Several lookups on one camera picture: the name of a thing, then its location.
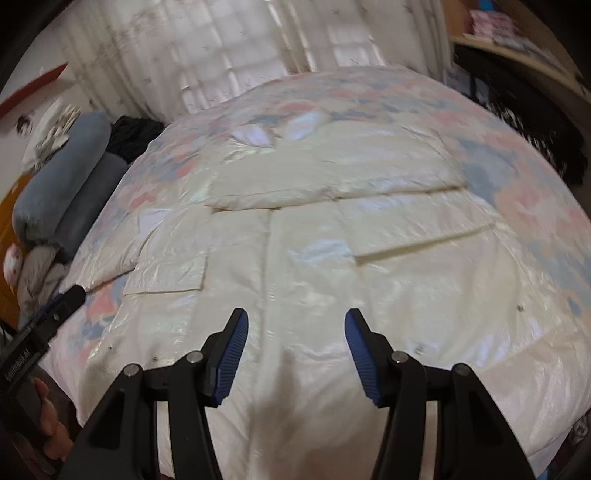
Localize orange wooden headboard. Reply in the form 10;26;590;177
0;182;31;301

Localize floral pastel bed blanket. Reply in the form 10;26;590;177
39;65;591;480

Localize wooden curved shelf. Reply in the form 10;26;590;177
450;0;591;109

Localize white puffer jacket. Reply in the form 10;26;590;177
69;108;591;480

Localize red wall sticker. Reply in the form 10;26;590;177
0;62;69;117

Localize person's left hand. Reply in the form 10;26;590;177
33;377;75;462

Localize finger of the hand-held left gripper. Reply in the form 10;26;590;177
21;285;88;334

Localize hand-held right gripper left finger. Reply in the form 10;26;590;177
58;308;250;480

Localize white leaf-print curtain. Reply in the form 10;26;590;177
60;0;455;123

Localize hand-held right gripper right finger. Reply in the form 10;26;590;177
344;308;539;480

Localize dark grey pillow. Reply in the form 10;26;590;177
58;151;131;261

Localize blue-grey bolster pillow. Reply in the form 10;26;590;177
13;110;112;243

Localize black bag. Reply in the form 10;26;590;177
453;45;591;186

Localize grey and white cloth pile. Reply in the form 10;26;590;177
4;244;71;319

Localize black cloth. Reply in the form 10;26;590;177
105;115;165;163

